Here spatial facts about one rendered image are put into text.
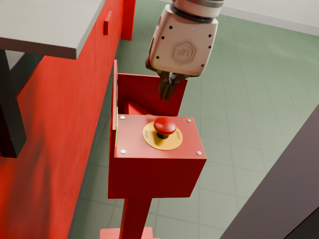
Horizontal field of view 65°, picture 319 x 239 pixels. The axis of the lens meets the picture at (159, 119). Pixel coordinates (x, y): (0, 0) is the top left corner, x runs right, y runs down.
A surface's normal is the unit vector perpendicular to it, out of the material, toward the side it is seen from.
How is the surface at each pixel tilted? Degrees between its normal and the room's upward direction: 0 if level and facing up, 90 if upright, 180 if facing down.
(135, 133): 0
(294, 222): 90
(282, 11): 90
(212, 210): 0
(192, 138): 0
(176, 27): 85
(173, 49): 90
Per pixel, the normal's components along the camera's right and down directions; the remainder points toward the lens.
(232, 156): 0.17, -0.74
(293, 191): -0.98, -0.22
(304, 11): -0.14, 0.63
